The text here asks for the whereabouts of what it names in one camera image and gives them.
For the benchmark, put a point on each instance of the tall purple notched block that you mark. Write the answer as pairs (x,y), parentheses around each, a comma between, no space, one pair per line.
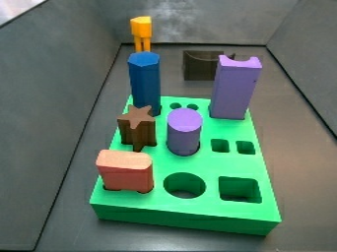
(234,83)

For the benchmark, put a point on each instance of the dark grey holder block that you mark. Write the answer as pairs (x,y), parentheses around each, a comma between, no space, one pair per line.
(199,64)

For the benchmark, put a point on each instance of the brown star block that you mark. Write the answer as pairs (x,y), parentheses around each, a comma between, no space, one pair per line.
(136,125)

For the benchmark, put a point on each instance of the green shape sorter board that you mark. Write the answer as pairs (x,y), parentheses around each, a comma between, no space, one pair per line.
(214,190)

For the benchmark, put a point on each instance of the purple cylinder block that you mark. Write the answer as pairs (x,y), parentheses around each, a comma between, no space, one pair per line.
(184,124)

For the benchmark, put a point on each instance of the blue hexagonal prism block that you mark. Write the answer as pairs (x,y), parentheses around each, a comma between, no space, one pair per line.
(144,80)

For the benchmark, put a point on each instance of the red rounded rectangle block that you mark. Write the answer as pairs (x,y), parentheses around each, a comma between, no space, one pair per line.
(125,170)

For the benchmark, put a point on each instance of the yellow three prong block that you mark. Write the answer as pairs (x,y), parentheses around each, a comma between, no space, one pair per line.
(140,31)

